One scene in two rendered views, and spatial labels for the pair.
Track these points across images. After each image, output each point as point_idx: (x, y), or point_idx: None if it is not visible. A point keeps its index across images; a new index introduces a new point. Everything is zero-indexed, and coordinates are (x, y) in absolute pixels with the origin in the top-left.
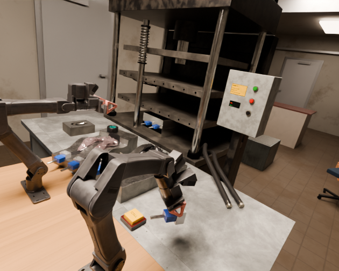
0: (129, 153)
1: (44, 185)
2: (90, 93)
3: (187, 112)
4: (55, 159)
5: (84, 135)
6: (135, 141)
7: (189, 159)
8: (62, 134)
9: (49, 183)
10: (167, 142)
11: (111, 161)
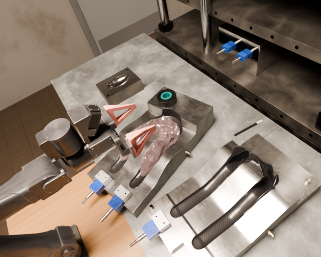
0: (202, 138)
1: (86, 240)
2: (88, 135)
3: (316, 11)
4: (91, 193)
5: (129, 100)
6: (209, 117)
7: None
8: (101, 105)
9: (92, 236)
10: (269, 87)
11: None
